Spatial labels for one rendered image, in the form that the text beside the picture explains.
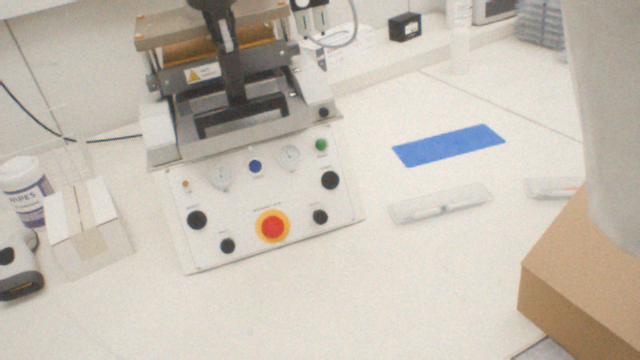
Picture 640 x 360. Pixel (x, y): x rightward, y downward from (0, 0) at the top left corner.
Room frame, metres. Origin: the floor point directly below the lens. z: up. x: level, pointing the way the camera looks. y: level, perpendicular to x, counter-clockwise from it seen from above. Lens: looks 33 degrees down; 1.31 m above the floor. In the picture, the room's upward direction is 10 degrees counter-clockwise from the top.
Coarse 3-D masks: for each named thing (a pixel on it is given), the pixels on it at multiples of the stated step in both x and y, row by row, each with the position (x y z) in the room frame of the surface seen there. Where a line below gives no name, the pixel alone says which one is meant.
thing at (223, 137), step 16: (272, 80) 0.79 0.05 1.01; (288, 80) 0.88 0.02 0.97; (208, 96) 0.77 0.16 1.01; (224, 96) 0.77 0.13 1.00; (256, 96) 0.78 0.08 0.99; (288, 96) 0.80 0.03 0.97; (176, 112) 0.82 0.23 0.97; (272, 112) 0.75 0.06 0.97; (304, 112) 0.73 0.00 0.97; (176, 128) 0.76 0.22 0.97; (192, 128) 0.74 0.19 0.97; (208, 128) 0.73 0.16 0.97; (224, 128) 0.72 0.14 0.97; (240, 128) 0.71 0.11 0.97; (256, 128) 0.71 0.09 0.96; (272, 128) 0.72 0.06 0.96; (288, 128) 0.72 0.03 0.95; (192, 144) 0.69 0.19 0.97; (208, 144) 0.70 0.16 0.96; (224, 144) 0.70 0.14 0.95; (240, 144) 0.71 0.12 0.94
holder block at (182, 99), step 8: (256, 72) 0.89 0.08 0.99; (264, 72) 0.89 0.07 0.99; (272, 72) 0.88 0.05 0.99; (280, 72) 0.86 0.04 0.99; (248, 80) 0.88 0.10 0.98; (256, 80) 0.84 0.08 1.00; (280, 80) 0.84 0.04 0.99; (200, 88) 0.87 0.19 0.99; (208, 88) 0.87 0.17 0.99; (216, 88) 0.87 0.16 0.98; (280, 88) 0.84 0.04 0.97; (176, 96) 0.84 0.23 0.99; (184, 96) 0.83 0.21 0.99; (192, 96) 0.82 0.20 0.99; (200, 96) 0.82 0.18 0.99; (176, 104) 0.80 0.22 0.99; (184, 104) 0.80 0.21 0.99; (184, 112) 0.80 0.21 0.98; (192, 112) 0.80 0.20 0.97
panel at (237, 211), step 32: (320, 128) 0.76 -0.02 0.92; (224, 160) 0.72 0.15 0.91; (320, 160) 0.73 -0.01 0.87; (192, 192) 0.69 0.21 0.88; (224, 192) 0.70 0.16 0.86; (256, 192) 0.70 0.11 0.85; (288, 192) 0.70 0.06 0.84; (320, 192) 0.71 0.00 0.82; (224, 224) 0.67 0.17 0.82; (256, 224) 0.67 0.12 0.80; (288, 224) 0.68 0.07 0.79; (192, 256) 0.64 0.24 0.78; (224, 256) 0.64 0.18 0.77
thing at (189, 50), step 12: (264, 24) 0.97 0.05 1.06; (204, 36) 0.92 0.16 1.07; (240, 36) 0.91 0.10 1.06; (252, 36) 0.90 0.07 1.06; (264, 36) 0.88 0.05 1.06; (168, 48) 0.92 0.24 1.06; (180, 48) 0.91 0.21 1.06; (192, 48) 0.89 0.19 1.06; (204, 48) 0.88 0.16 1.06; (240, 48) 0.85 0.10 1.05; (168, 60) 0.85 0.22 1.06; (180, 60) 0.84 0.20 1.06
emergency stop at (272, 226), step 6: (270, 216) 0.68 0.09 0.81; (276, 216) 0.68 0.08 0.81; (264, 222) 0.67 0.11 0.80; (270, 222) 0.67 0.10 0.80; (276, 222) 0.67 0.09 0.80; (282, 222) 0.67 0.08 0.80; (264, 228) 0.66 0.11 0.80; (270, 228) 0.66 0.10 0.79; (276, 228) 0.67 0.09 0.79; (282, 228) 0.67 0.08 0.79; (264, 234) 0.66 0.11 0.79; (270, 234) 0.66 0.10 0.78; (276, 234) 0.66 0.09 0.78
